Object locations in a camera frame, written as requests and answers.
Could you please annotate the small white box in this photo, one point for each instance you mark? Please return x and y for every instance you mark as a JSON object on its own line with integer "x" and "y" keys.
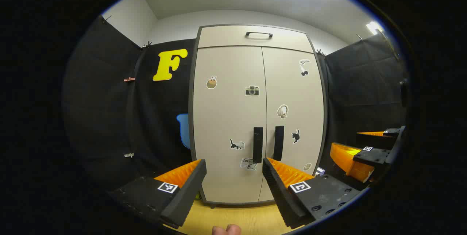
{"x": 320, "y": 171}

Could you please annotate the small ceiling light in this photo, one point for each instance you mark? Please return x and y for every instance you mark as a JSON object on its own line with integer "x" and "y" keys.
{"x": 374, "y": 27}

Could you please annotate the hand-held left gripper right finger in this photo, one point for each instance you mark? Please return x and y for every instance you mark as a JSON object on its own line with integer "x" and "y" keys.
{"x": 282, "y": 198}

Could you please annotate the beige door with headphone sticker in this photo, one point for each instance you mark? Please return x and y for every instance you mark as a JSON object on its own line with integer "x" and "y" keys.
{"x": 304, "y": 118}

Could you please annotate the white clip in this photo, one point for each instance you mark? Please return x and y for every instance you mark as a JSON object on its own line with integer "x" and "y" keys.
{"x": 128, "y": 154}

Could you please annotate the copper clip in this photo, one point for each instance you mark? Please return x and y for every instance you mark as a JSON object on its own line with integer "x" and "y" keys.
{"x": 128, "y": 79}

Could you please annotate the black clip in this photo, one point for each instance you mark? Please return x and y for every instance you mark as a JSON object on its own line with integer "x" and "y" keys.
{"x": 107, "y": 19}
{"x": 147, "y": 45}
{"x": 320, "y": 52}
{"x": 359, "y": 37}

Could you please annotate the beige door with camera sticker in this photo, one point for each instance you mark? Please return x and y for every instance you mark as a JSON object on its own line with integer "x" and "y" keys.
{"x": 226, "y": 118}

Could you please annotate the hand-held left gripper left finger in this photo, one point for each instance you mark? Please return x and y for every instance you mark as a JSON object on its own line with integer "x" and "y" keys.
{"x": 186, "y": 195}

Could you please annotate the beige cabinet top panel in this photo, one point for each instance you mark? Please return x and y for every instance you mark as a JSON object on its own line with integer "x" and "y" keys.
{"x": 226, "y": 38}

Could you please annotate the black backdrop cloth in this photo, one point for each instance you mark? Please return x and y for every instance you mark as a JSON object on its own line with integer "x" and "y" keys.
{"x": 109, "y": 118}

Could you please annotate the beige double-door shoe cabinet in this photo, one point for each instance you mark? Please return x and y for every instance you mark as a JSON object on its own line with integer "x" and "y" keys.
{"x": 190, "y": 122}

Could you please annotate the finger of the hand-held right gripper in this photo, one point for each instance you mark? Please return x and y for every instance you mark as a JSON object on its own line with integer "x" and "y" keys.
{"x": 375, "y": 140}
{"x": 350, "y": 158}

